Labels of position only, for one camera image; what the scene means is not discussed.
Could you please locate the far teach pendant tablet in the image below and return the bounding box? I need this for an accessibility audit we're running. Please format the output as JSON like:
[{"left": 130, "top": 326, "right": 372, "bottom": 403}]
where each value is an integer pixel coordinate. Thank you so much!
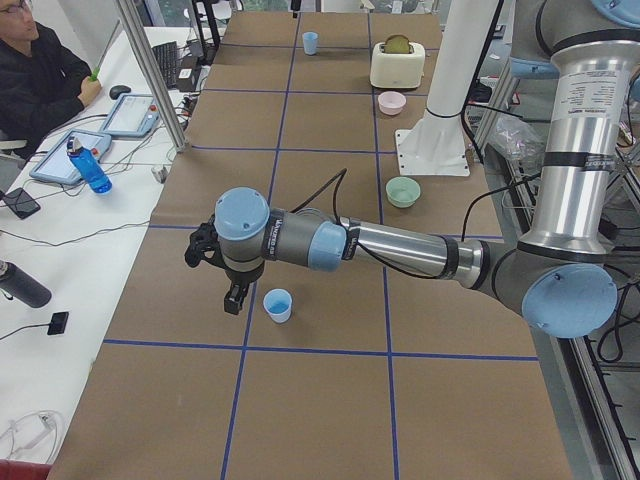
[{"left": 100, "top": 93, "right": 159, "bottom": 138}]

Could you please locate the black smartphone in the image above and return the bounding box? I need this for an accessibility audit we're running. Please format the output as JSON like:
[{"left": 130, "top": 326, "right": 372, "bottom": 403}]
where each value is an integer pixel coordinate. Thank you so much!
[{"left": 1, "top": 187, "right": 41, "bottom": 220}]

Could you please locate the black computer mouse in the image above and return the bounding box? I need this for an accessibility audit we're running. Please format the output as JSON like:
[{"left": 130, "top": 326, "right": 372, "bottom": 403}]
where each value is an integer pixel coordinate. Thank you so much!
[{"left": 109, "top": 85, "right": 131, "bottom": 100}]

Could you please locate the clear plastic bag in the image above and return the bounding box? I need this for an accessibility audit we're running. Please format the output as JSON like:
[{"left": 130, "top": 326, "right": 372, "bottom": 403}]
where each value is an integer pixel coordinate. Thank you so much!
[{"left": 489, "top": 114, "right": 545, "bottom": 172}]

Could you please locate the light blue cup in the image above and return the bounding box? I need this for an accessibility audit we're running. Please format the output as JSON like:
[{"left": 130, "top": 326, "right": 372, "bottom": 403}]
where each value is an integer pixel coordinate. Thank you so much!
[
  {"left": 302, "top": 31, "right": 319, "bottom": 56},
  {"left": 263, "top": 288, "right": 293, "bottom": 324}
]

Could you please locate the seated person in black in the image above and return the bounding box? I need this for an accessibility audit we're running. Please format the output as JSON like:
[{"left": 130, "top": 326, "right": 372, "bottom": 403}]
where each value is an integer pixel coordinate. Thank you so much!
[{"left": 1, "top": 1, "right": 102, "bottom": 159}]

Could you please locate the white power adapter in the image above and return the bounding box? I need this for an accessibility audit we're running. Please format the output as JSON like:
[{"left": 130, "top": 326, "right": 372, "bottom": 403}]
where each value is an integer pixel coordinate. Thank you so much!
[{"left": 1, "top": 410, "right": 65, "bottom": 463}]

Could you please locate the near teach pendant tablet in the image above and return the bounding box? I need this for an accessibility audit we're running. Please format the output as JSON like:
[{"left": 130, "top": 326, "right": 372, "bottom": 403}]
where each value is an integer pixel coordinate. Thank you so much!
[{"left": 29, "top": 129, "right": 112, "bottom": 186}]

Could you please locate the black thermos bottle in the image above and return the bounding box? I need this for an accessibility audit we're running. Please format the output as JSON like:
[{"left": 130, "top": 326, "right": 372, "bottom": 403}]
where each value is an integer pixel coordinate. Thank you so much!
[{"left": 1, "top": 261, "right": 52, "bottom": 308}]

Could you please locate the cream toaster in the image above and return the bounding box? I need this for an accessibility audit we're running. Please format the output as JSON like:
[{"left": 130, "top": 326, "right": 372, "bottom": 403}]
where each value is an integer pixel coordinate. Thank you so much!
[{"left": 370, "top": 42, "right": 425, "bottom": 89}]

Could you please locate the small black square puck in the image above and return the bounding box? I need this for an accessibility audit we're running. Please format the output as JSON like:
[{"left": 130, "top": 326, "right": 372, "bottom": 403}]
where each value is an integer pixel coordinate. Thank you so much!
[{"left": 47, "top": 311, "right": 69, "bottom": 336}]

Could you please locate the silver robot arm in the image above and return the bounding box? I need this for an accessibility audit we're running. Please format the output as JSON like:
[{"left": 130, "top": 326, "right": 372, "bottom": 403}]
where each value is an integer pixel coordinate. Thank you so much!
[{"left": 185, "top": 1, "right": 639, "bottom": 338}]

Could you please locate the aluminium frame post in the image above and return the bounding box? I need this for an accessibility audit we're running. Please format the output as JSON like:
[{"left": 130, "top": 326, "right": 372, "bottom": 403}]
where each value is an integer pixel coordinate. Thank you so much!
[{"left": 115, "top": 0, "right": 187, "bottom": 153}]

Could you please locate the black keyboard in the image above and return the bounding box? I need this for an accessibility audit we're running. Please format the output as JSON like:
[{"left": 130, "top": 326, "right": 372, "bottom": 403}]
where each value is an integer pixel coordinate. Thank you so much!
[{"left": 151, "top": 41, "right": 179, "bottom": 89}]

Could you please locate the pink bowl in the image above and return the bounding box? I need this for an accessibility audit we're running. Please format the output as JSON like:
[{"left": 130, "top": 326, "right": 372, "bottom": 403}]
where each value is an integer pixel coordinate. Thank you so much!
[{"left": 377, "top": 91, "right": 407, "bottom": 116}]

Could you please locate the bread slice in toaster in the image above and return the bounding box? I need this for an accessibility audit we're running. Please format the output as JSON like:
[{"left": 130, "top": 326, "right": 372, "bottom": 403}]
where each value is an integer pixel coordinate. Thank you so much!
[{"left": 383, "top": 34, "right": 412, "bottom": 55}]

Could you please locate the teach pendant tablet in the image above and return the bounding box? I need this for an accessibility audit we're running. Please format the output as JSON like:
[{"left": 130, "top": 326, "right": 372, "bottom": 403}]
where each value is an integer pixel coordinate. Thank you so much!
[
  {"left": 29, "top": 129, "right": 112, "bottom": 186},
  {"left": 100, "top": 93, "right": 159, "bottom": 138}
]

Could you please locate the green bowl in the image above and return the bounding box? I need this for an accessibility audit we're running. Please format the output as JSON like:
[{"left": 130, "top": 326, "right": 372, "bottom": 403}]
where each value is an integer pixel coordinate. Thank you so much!
[{"left": 385, "top": 176, "right": 421, "bottom": 209}]

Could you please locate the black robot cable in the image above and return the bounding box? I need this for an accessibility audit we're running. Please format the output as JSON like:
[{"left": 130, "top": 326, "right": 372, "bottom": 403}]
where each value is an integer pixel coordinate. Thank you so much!
[{"left": 291, "top": 167, "right": 544, "bottom": 280}]

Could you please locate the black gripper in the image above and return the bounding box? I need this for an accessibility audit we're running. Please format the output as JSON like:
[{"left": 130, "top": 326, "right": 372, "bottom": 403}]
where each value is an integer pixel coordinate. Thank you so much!
[{"left": 184, "top": 215, "right": 264, "bottom": 314}]

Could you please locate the blue water bottle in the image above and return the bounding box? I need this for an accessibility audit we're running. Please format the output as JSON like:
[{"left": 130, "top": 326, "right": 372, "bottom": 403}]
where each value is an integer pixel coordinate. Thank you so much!
[{"left": 66, "top": 136, "right": 112, "bottom": 194}]

